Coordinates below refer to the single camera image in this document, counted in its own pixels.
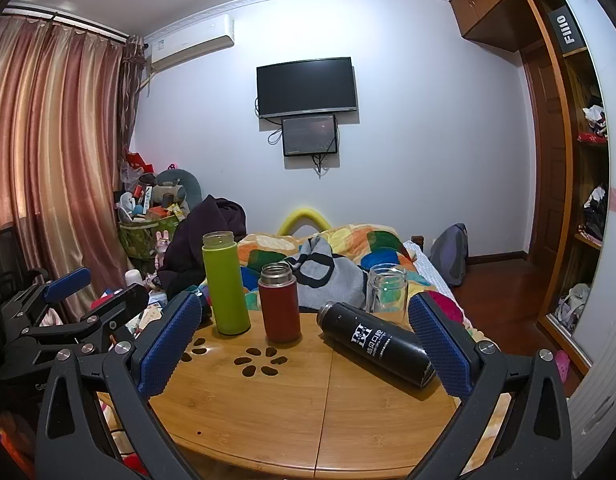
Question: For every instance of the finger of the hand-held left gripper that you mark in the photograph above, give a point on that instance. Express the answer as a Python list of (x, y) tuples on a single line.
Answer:
[(120, 307), (68, 284)]

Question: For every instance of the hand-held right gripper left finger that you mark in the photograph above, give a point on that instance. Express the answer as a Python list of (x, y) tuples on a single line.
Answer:
[(167, 347)]

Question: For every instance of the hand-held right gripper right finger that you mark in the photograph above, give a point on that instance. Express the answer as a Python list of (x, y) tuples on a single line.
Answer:
[(440, 347)]

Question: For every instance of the black cup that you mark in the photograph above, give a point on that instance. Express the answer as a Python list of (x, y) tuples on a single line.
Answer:
[(378, 345)]

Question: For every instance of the clear glass cup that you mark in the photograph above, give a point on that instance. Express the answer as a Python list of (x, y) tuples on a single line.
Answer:
[(385, 292)]

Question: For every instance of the green cup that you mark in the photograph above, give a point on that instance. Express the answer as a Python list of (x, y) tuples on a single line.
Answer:
[(225, 285)]

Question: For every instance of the red cup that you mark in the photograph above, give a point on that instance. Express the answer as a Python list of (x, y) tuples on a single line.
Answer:
[(279, 307)]

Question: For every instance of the green basket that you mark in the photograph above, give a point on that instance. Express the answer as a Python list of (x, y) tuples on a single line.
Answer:
[(143, 240)]

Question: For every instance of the pink bunny toy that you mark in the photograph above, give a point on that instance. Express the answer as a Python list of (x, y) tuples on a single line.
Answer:
[(163, 245)]

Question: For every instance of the grey backpack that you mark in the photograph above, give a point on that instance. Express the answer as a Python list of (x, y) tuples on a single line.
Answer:
[(450, 255)]

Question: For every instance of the dark purple jacket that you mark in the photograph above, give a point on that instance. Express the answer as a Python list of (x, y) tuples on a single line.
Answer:
[(198, 240)]

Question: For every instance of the pink slipper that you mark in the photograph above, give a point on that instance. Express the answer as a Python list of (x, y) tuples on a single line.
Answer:
[(563, 366)]

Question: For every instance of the pink curtain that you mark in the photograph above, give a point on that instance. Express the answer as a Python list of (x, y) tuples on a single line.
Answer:
[(53, 160)]

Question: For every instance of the grey black striped cloth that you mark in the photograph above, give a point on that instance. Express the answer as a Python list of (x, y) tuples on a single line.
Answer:
[(333, 272)]

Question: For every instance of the colourful patchwork blanket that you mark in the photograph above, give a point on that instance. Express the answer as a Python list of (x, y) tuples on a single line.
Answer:
[(358, 245)]

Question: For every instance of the grey plush toy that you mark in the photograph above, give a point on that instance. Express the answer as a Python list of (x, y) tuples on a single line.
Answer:
[(175, 187)]

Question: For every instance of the yellow foam tube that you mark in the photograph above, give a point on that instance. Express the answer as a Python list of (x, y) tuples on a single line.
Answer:
[(305, 216)]

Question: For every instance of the patterned brown curtain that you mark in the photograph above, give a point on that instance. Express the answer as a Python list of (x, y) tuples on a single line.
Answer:
[(133, 95)]

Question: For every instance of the wooden door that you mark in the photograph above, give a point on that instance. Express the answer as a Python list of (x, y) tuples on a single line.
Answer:
[(548, 160)]

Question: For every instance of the wooden wardrobe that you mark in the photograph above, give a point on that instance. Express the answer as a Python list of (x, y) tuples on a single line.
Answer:
[(588, 185)]

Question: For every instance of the curtain rod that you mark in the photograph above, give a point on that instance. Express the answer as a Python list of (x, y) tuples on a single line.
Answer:
[(63, 17)]

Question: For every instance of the white air conditioner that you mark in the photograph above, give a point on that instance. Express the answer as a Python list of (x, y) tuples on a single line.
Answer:
[(190, 42)]

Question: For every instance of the black storage box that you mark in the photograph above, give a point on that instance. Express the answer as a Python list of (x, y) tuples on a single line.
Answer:
[(565, 30)]

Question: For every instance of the wooden overhead cabinet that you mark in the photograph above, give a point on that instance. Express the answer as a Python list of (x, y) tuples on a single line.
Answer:
[(488, 5)]

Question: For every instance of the small black wall monitor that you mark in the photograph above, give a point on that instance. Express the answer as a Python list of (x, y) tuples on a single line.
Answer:
[(309, 135)]

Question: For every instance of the black wall television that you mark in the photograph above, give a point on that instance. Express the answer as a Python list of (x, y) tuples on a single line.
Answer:
[(307, 87)]

